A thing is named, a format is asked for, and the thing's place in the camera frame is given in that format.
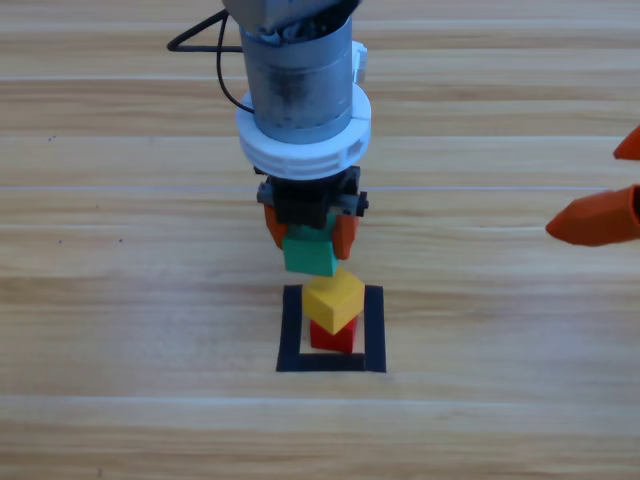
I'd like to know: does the yellow wooden cube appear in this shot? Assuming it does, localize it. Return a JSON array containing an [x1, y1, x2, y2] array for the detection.
[[301, 266, 365, 335]]

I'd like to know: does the thin black arm wire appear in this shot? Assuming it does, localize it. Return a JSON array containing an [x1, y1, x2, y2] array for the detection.
[[217, 19, 254, 109]]

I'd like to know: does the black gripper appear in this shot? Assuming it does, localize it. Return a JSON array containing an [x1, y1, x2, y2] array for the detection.
[[254, 164, 370, 261]]

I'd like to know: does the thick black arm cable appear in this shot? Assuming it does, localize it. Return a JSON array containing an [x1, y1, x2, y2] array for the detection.
[[167, 9, 246, 54]]

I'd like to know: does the red wooden cube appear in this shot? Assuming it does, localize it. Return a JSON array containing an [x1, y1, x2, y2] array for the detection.
[[309, 315, 359, 354]]

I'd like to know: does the black tape square outline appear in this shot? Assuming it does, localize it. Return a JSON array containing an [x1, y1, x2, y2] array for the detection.
[[276, 284, 387, 374]]

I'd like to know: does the green wooden cube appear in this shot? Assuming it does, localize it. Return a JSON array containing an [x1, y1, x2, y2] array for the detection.
[[283, 214, 337, 278]]

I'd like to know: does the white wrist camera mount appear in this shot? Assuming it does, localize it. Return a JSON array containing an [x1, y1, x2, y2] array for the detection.
[[236, 40, 374, 180]]

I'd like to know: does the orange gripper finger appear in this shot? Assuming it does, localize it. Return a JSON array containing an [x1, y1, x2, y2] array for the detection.
[[613, 124, 640, 161], [545, 184, 640, 247]]

